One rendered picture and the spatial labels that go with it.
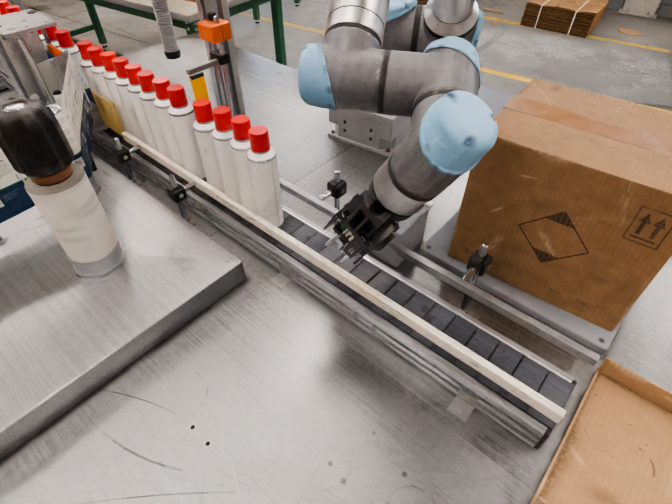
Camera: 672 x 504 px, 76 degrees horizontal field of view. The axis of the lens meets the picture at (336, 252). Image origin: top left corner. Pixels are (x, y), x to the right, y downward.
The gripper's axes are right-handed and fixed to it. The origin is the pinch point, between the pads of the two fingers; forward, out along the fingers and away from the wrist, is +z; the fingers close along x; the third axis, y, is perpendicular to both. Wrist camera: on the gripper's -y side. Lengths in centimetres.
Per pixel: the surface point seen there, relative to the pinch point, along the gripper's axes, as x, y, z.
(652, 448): 50, -5, -17
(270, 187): -16.9, 1.6, 4.2
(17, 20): -84, 10, 25
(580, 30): -23, -435, 116
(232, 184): -24.3, 2.2, 13.5
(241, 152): -24.7, 2.3, 2.8
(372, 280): 7.7, -0.4, 1.9
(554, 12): -52, -432, 120
